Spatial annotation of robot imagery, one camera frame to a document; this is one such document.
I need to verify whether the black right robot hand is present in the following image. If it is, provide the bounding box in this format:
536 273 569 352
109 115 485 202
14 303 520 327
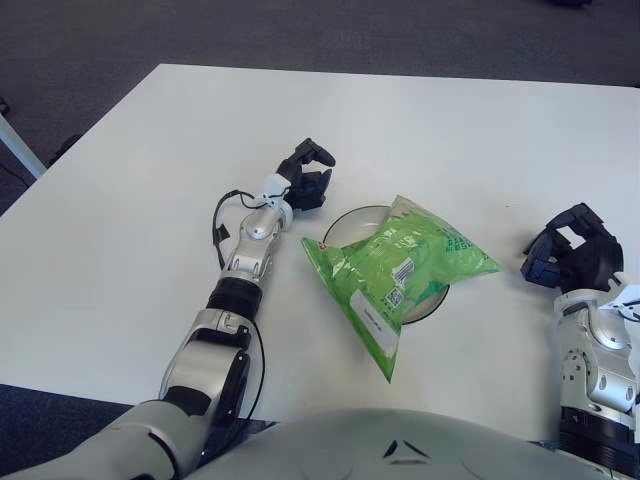
519 202 625 296

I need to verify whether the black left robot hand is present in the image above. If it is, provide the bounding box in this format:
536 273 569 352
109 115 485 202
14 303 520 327
276 137 337 214

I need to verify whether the green snack bag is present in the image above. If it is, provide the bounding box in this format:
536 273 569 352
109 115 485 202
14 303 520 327
300 194 503 385

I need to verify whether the white plate black rim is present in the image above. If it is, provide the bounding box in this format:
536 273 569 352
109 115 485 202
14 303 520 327
322 204 450 327

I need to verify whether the grey robot torso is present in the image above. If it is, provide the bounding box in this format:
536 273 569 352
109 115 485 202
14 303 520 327
189 407 626 480

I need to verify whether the white neighbouring table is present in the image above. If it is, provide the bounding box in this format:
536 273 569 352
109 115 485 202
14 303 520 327
0 115 47 180

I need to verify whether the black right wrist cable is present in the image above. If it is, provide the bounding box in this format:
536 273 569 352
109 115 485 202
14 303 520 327
617 297 640 324

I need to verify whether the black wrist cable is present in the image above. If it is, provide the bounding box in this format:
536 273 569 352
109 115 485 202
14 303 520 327
617 297 640 324
212 188 271 269

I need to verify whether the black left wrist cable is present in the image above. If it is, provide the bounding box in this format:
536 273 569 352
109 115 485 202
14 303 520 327
212 188 271 269

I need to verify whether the black left elbow cable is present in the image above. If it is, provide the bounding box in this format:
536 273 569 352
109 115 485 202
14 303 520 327
239 324 265 421

